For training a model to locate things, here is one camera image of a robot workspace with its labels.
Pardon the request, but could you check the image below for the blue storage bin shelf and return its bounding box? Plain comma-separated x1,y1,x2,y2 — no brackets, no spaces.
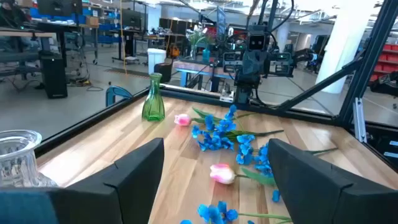
29,6,121,44

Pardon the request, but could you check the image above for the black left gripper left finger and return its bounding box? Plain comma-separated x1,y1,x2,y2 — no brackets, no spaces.
0,138,165,224

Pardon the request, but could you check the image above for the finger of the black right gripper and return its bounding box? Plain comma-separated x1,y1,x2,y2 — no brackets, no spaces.
223,51,244,74
269,52,295,77

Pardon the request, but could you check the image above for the wooden top desk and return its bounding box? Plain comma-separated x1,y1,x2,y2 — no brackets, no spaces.
0,27,58,78

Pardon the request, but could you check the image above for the pink artificial tulip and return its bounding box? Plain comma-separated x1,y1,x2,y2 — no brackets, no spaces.
210,164,277,187
174,107,224,127

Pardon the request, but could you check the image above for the black metal table frame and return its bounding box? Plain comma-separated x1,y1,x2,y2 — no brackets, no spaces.
34,0,398,170

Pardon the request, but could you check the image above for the cardboard box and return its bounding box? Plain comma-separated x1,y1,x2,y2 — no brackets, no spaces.
85,15,100,27

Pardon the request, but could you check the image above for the red storage bin shelf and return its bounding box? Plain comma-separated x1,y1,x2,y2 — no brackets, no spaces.
369,43,398,82

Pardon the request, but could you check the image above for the person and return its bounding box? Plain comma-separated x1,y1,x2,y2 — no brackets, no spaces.
0,0,30,29

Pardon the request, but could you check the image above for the metal frame work table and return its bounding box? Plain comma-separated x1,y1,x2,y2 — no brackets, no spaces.
172,60,237,93

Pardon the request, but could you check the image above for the blue artificial flower bunch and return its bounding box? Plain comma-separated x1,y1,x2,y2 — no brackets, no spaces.
179,200,293,224
235,133,339,203
191,124,284,152
203,104,257,133

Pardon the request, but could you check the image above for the silver metal bracket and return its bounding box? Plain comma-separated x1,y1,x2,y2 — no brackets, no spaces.
353,96,368,143

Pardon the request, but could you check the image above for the small vase with white flowers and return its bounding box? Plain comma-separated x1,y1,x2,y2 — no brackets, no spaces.
186,26,209,60

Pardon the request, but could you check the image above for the black bag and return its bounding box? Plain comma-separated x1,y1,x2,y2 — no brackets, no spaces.
369,71,398,97

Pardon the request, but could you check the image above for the blue chair back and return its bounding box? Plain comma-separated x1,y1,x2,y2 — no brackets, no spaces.
105,86,134,108

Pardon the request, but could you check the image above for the white round pillar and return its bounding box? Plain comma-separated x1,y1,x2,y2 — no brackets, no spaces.
315,0,377,94

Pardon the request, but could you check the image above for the green glass vase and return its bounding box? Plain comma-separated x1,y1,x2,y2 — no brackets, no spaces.
141,72,166,122

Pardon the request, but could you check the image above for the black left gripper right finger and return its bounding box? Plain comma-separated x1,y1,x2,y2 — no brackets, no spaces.
267,139,398,224

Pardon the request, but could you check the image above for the black computer tower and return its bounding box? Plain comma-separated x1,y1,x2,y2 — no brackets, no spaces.
40,54,68,100

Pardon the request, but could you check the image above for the clear glass vase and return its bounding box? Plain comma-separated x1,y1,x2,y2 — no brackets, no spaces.
0,129,58,189

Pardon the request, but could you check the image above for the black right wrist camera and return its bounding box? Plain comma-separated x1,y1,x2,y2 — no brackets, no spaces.
248,29,267,51

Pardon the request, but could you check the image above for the black box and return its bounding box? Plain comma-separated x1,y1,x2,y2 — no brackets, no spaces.
154,62,173,83

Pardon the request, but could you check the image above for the black computer monitor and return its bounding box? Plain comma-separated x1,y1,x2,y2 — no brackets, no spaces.
36,0,83,16
121,9,142,29

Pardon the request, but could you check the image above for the white waste bin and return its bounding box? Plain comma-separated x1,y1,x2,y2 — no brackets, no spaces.
147,48,167,75

